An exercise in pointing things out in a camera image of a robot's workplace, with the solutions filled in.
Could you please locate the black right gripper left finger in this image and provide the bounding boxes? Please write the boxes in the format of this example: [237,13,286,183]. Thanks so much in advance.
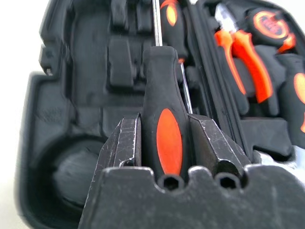
[94,113,143,183]

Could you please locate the black orange handled screwdriver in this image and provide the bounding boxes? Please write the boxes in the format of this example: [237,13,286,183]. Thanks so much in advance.
[142,0,192,178]
[159,0,193,115]

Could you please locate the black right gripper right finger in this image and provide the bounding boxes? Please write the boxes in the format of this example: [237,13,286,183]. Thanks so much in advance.
[187,114,252,176]

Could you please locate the orange handled pliers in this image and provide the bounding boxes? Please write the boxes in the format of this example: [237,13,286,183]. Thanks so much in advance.
[213,3,274,104]

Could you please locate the black orange tape measure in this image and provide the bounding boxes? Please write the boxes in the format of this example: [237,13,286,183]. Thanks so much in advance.
[247,7,297,54]

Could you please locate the black plastic tool case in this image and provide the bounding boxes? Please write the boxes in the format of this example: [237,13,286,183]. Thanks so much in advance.
[14,0,305,229]

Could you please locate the black orange tool handle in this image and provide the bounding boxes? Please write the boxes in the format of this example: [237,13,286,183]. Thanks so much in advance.
[283,54,305,134]

